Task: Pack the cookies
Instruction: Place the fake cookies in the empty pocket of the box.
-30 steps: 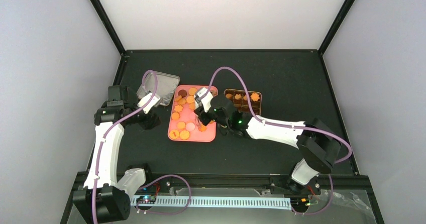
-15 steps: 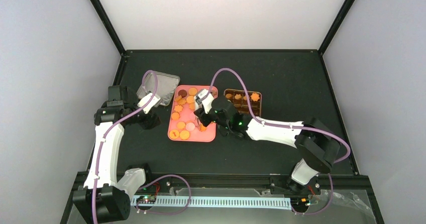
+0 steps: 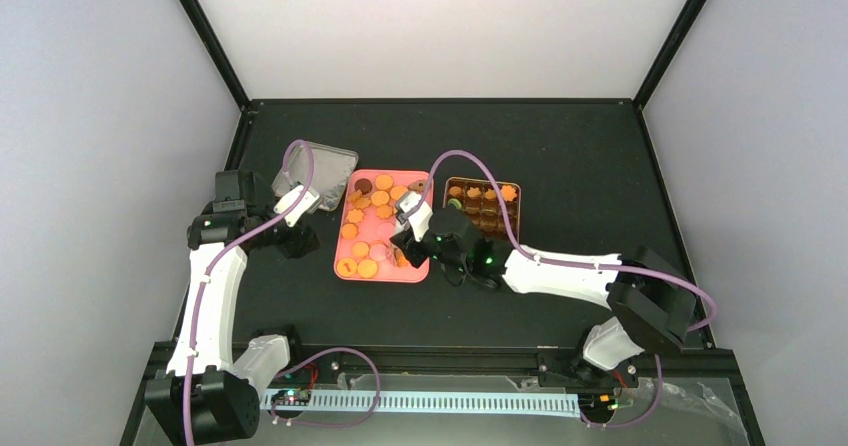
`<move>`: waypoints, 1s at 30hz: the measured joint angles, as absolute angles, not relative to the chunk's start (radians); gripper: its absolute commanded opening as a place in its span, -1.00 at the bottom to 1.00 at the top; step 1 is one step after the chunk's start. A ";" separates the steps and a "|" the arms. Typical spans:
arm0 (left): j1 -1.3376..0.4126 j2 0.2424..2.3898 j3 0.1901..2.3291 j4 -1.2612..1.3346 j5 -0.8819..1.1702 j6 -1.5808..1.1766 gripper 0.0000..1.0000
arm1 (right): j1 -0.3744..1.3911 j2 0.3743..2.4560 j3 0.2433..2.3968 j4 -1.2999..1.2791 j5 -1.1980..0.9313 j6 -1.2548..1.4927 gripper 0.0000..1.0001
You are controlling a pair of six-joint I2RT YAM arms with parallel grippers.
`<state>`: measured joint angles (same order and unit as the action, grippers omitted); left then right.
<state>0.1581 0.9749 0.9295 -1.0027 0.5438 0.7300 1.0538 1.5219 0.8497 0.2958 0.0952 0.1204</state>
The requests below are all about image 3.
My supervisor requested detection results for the white slotted cable duct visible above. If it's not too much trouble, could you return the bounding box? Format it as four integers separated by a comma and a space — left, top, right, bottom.
259, 389, 581, 419

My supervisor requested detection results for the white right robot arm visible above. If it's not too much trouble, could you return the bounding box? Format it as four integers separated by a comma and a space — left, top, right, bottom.
390, 208, 696, 385

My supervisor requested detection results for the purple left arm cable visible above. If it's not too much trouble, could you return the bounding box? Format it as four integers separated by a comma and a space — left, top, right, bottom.
181, 138, 383, 446

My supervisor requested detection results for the silver metal tin lid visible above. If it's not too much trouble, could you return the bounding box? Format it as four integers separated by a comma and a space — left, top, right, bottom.
271, 141, 359, 212

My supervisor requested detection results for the dark chocolate round cookie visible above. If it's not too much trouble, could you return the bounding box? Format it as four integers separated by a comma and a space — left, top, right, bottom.
354, 178, 374, 196

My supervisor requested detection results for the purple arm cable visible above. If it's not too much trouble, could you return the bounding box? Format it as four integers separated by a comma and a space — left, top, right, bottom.
181, 138, 383, 446
410, 149, 719, 430

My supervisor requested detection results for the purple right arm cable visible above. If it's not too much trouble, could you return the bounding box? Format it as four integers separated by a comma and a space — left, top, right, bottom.
410, 149, 719, 430

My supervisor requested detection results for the yellow biscuit red cross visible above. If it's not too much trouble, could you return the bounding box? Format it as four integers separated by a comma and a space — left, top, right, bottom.
335, 257, 359, 278

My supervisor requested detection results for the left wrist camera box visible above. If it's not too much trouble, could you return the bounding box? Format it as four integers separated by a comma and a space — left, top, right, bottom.
273, 184, 321, 227

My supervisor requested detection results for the gold cookie tin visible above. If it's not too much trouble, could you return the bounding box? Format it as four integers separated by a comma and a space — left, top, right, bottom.
443, 176, 522, 241

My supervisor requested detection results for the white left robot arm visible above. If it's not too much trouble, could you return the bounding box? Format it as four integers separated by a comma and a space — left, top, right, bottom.
144, 170, 320, 445

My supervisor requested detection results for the pink plastic tray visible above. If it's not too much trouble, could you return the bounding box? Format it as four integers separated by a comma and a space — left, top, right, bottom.
334, 169, 430, 283

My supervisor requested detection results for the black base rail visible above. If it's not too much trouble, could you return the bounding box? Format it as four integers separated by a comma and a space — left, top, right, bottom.
274, 345, 637, 392

